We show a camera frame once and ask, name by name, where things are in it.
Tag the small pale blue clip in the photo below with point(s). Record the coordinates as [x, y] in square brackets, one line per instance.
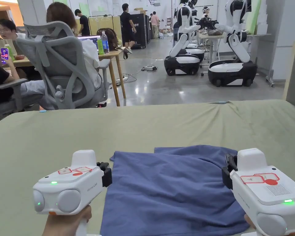
[223, 102]
[43, 111]

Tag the white power strip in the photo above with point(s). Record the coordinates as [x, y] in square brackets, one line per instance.
[150, 68]

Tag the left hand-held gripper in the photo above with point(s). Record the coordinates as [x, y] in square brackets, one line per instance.
[68, 189]

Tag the person's right hand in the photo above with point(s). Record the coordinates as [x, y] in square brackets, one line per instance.
[249, 221]

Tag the bed with pale green sheet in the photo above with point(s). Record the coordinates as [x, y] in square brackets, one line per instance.
[147, 123]

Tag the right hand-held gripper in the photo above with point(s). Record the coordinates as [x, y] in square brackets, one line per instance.
[265, 194]

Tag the white and black robot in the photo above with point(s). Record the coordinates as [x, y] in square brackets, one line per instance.
[196, 51]
[184, 36]
[236, 68]

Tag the person's left hand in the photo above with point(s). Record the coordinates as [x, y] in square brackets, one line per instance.
[61, 225]

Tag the blue garment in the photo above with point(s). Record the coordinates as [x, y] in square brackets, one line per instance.
[172, 186]

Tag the black case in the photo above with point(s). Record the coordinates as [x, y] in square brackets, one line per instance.
[140, 29]

